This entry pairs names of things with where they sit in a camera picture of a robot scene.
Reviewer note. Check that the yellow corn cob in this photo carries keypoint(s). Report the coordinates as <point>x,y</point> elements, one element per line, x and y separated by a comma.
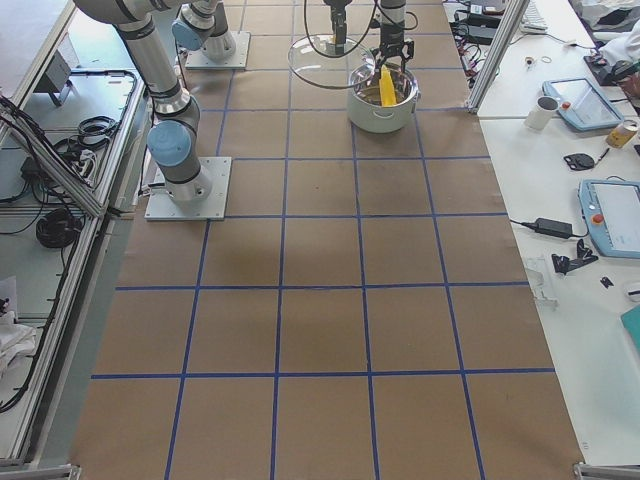
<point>386,88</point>

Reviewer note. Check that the white mug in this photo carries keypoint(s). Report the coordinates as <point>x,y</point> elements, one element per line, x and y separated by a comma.
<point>541,113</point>

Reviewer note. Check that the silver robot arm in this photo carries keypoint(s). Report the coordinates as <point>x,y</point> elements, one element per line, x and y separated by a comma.
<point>197,22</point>
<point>172,141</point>

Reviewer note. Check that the glass pot lid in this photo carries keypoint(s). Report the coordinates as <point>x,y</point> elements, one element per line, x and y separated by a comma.
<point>312,60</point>

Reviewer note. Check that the black power adapter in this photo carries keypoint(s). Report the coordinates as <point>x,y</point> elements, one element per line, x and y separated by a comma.
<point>553,228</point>

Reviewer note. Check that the blue teach pendant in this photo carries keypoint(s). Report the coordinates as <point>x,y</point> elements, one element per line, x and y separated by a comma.
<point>611,211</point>
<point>589,108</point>

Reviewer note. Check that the pale green cooking pot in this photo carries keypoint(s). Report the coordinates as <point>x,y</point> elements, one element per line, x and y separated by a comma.
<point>364,104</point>

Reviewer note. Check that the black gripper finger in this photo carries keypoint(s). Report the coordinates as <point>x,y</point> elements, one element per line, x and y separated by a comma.
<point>339,41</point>
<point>407,53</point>
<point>380,57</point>

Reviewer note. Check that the aluminium frame post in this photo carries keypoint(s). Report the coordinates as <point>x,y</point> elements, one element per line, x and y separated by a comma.
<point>507,28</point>

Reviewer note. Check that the far blue teach pendant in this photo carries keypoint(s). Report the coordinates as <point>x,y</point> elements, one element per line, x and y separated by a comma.
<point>589,108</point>

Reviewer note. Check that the near blue teach pendant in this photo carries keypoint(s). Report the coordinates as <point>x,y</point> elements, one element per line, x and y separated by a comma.
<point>611,211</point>

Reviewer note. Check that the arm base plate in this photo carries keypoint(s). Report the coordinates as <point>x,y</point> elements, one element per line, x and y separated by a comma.
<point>205,197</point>
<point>226,52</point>

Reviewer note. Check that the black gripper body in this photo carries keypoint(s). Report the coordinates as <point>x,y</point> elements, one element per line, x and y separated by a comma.
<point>389,35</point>
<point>338,17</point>

